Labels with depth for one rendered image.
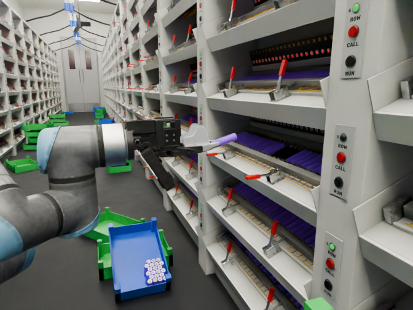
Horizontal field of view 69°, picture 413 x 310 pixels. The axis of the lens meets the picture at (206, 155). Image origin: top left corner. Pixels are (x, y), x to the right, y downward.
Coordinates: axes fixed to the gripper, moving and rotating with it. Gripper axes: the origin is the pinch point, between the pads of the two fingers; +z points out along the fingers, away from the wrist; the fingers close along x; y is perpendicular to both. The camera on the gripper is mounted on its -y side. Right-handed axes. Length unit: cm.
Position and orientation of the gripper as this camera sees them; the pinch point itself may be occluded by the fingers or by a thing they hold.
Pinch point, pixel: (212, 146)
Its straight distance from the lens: 72.8
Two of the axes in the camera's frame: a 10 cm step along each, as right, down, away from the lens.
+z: 9.4, -0.9, 3.3
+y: -0.2, -9.7, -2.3
